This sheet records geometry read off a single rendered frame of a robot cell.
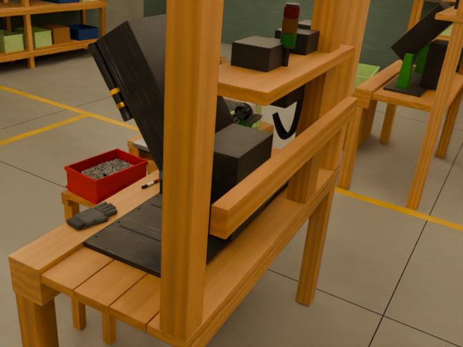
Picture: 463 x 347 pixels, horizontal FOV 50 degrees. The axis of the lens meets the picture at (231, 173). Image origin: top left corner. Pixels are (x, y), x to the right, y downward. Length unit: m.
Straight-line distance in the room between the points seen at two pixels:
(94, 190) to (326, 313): 1.52
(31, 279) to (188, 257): 0.67
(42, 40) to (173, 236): 6.83
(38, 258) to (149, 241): 0.38
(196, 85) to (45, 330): 1.18
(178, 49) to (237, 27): 9.04
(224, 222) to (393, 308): 2.03
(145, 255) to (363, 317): 1.65
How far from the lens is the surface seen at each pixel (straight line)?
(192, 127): 1.12
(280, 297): 3.05
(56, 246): 1.82
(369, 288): 3.29
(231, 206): 1.29
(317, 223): 2.72
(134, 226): 1.91
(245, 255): 1.80
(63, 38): 8.24
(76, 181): 2.32
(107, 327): 2.64
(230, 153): 1.70
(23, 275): 1.80
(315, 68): 1.70
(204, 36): 1.07
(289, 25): 1.62
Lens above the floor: 1.90
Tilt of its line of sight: 25 degrees down
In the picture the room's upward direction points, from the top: 5 degrees clockwise
